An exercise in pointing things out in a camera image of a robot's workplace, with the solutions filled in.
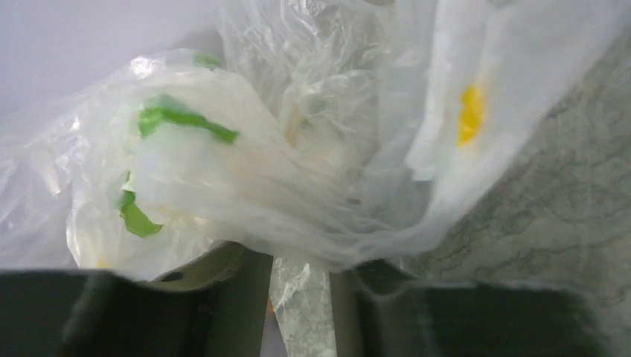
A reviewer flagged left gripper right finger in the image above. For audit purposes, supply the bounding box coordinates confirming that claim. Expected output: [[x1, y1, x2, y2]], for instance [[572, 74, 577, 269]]
[[330, 261, 621, 356]]

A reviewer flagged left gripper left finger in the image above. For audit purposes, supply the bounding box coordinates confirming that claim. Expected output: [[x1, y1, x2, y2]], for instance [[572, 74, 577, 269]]
[[1, 251, 272, 356]]

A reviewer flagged clear plastic bag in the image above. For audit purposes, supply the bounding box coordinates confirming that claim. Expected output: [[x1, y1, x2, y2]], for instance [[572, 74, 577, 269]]
[[1, 1, 630, 356]]

